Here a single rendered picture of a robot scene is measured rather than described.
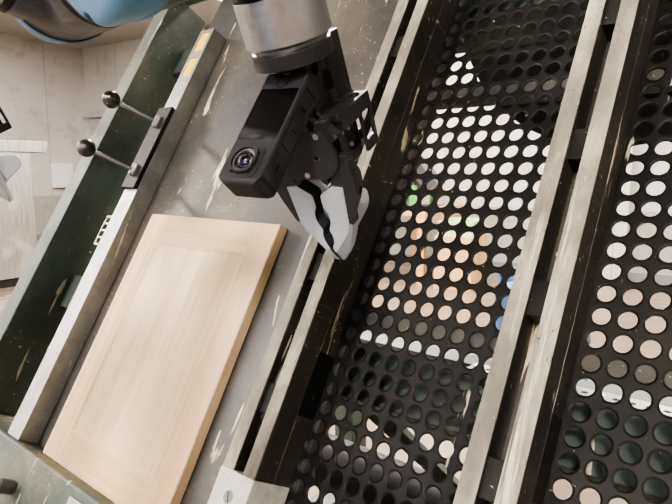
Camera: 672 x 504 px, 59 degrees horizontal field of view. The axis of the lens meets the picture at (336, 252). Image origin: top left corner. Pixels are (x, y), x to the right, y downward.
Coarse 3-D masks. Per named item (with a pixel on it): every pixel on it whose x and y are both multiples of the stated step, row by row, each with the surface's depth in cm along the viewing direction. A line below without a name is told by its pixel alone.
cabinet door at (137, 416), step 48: (144, 240) 117; (192, 240) 108; (240, 240) 100; (144, 288) 111; (192, 288) 102; (240, 288) 95; (96, 336) 113; (144, 336) 104; (192, 336) 97; (240, 336) 91; (96, 384) 107; (144, 384) 99; (192, 384) 92; (96, 432) 101; (144, 432) 94; (192, 432) 87; (96, 480) 95; (144, 480) 89
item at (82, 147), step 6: (78, 144) 120; (84, 144) 120; (90, 144) 121; (78, 150) 121; (84, 150) 120; (90, 150) 121; (96, 150) 122; (84, 156) 121; (90, 156) 122; (102, 156) 123; (108, 156) 123; (114, 162) 123; (120, 162) 124; (126, 168) 124; (132, 168) 124; (138, 168) 125; (132, 174) 124
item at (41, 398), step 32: (192, 96) 131; (160, 160) 127; (128, 192) 125; (128, 224) 122; (96, 256) 121; (96, 288) 118; (64, 320) 118; (64, 352) 114; (32, 384) 115; (64, 384) 115; (32, 416) 111
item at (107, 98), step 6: (102, 96) 124; (108, 96) 123; (114, 96) 124; (108, 102) 124; (114, 102) 124; (120, 102) 125; (114, 108) 126; (126, 108) 126; (132, 108) 126; (138, 114) 127; (144, 114) 127; (150, 120) 128; (156, 120) 127; (156, 126) 127
